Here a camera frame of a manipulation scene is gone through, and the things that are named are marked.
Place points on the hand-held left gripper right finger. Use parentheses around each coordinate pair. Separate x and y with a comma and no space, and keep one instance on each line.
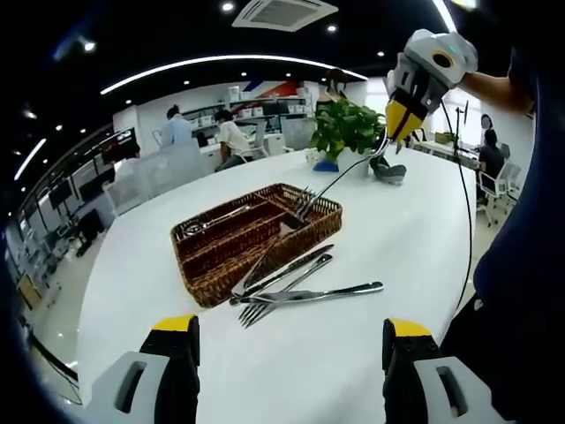
(401,380)

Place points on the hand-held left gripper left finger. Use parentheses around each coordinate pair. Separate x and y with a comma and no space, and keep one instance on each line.
(176,375)

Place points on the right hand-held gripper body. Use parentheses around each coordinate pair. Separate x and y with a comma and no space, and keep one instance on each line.
(441,57)

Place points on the silver fork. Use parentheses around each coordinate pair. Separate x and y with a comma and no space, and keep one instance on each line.
(340,179)
(309,270)
(335,292)

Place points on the brown wicker storage basket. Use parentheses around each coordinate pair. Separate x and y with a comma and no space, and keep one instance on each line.
(212,265)

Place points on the silver spoon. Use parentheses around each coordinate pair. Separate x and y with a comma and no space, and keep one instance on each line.
(194,227)
(234,211)

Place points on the shelf of white storage boxes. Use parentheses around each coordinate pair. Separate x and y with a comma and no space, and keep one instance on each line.
(247,110)

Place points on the green potted plant white pot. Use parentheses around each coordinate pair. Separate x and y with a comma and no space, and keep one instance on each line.
(344,128)

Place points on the grey fabric object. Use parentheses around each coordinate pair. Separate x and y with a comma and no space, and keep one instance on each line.
(388,173)

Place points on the blue object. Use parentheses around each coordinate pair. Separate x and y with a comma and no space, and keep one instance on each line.
(326,166)

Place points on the small white container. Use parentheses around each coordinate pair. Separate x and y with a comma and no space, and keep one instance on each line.
(311,155)

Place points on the white mesh office chair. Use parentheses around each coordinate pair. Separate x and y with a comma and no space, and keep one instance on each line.
(260,132)
(296,132)
(125,190)
(176,163)
(501,181)

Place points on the operator person dark clothes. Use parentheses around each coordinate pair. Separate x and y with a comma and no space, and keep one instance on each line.
(521,309)

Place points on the ceiling air conditioner vent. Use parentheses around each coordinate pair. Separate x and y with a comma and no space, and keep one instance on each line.
(282,13)

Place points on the cardboard box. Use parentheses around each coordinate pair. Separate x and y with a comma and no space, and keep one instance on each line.
(28,291)

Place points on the curved ceiling light strip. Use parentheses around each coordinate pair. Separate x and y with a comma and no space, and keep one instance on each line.
(220,58)

